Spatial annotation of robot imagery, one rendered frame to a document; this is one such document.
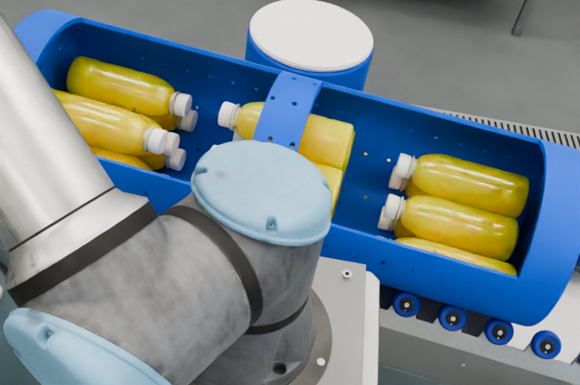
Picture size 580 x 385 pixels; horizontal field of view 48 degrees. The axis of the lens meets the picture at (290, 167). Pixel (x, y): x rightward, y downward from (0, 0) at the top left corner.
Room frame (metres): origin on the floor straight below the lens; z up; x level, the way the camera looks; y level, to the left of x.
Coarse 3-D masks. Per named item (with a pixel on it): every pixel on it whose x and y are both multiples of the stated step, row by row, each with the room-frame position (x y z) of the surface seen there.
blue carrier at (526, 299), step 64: (64, 64) 0.90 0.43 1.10; (128, 64) 0.94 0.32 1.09; (192, 64) 0.91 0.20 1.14; (256, 64) 0.84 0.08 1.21; (256, 128) 0.69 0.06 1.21; (384, 128) 0.87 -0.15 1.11; (448, 128) 0.84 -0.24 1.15; (128, 192) 0.65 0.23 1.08; (384, 192) 0.83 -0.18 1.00; (576, 192) 0.66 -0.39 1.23; (384, 256) 0.59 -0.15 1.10; (512, 256) 0.76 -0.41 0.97; (576, 256) 0.59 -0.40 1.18; (512, 320) 0.58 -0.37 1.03
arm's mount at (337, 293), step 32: (320, 256) 0.48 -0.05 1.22; (320, 288) 0.44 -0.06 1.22; (352, 288) 0.45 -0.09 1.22; (320, 320) 0.39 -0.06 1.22; (352, 320) 0.40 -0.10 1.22; (320, 352) 0.35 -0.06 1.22; (352, 352) 0.36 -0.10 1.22; (192, 384) 0.30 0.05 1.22; (288, 384) 0.31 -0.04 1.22; (320, 384) 0.32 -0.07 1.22; (352, 384) 0.33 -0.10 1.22
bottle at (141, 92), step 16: (80, 64) 0.85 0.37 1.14; (96, 64) 0.86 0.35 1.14; (112, 64) 0.87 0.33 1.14; (80, 80) 0.83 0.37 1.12; (96, 80) 0.83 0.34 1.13; (112, 80) 0.83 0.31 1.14; (128, 80) 0.84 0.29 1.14; (144, 80) 0.84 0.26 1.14; (160, 80) 0.85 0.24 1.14; (96, 96) 0.82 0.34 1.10; (112, 96) 0.82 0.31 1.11; (128, 96) 0.82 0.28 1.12; (144, 96) 0.82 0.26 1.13; (160, 96) 0.82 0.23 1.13; (176, 96) 0.84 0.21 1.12; (144, 112) 0.81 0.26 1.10; (160, 112) 0.82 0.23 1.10
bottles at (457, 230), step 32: (160, 128) 0.80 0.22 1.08; (192, 128) 0.87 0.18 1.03; (128, 160) 0.71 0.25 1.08; (160, 160) 0.80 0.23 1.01; (416, 192) 0.79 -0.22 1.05; (384, 224) 0.75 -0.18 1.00; (416, 224) 0.70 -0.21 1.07; (448, 224) 0.69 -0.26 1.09; (480, 224) 0.70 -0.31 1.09; (512, 224) 0.71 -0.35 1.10; (448, 256) 0.63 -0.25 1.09; (480, 256) 0.64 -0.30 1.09
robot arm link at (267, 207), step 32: (224, 160) 0.38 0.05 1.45; (256, 160) 0.39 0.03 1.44; (288, 160) 0.40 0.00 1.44; (192, 192) 0.34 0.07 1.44; (224, 192) 0.34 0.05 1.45; (256, 192) 0.35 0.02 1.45; (288, 192) 0.35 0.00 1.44; (320, 192) 0.36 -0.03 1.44; (192, 224) 0.31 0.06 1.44; (224, 224) 0.31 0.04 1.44; (256, 224) 0.31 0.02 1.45; (288, 224) 0.32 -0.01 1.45; (320, 224) 0.34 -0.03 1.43; (256, 256) 0.30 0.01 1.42; (288, 256) 0.32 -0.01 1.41; (256, 288) 0.29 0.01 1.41; (288, 288) 0.32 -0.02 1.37; (256, 320) 0.29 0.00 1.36
